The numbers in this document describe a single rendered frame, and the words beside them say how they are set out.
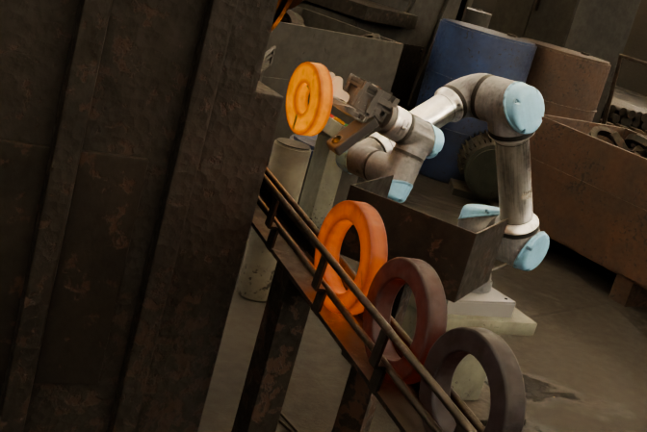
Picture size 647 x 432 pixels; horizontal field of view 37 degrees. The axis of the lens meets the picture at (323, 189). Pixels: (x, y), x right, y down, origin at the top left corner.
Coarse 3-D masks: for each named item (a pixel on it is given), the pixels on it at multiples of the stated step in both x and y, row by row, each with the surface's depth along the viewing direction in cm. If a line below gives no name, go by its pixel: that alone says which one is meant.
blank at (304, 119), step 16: (304, 64) 201; (320, 64) 199; (304, 80) 200; (320, 80) 195; (288, 96) 206; (304, 96) 205; (320, 96) 194; (288, 112) 206; (304, 112) 200; (320, 112) 195; (304, 128) 199; (320, 128) 198
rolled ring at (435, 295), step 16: (384, 272) 143; (400, 272) 140; (416, 272) 136; (432, 272) 136; (384, 288) 144; (400, 288) 145; (416, 288) 135; (432, 288) 134; (384, 304) 145; (416, 304) 135; (432, 304) 132; (368, 320) 146; (432, 320) 132; (416, 336) 134; (432, 336) 132; (368, 352) 145; (384, 352) 142; (416, 352) 133; (400, 368) 136
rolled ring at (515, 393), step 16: (448, 336) 128; (464, 336) 125; (480, 336) 123; (496, 336) 124; (432, 352) 131; (448, 352) 128; (464, 352) 127; (480, 352) 122; (496, 352) 120; (512, 352) 122; (432, 368) 130; (448, 368) 130; (496, 368) 119; (512, 368) 119; (448, 384) 131; (496, 384) 119; (512, 384) 118; (432, 400) 130; (496, 400) 119; (512, 400) 118; (432, 416) 129; (448, 416) 130; (496, 416) 118; (512, 416) 118
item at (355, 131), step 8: (368, 120) 208; (344, 128) 210; (352, 128) 208; (360, 128) 207; (368, 128) 208; (336, 136) 208; (344, 136) 207; (352, 136) 207; (360, 136) 207; (328, 144) 208; (336, 144) 206; (344, 144) 206; (352, 144) 207; (336, 152) 206
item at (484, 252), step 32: (352, 192) 184; (384, 192) 200; (384, 224) 181; (416, 224) 178; (448, 224) 176; (352, 256) 185; (416, 256) 179; (448, 256) 176; (480, 256) 182; (448, 288) 177; (352, 384) 197; (352, 416) 198
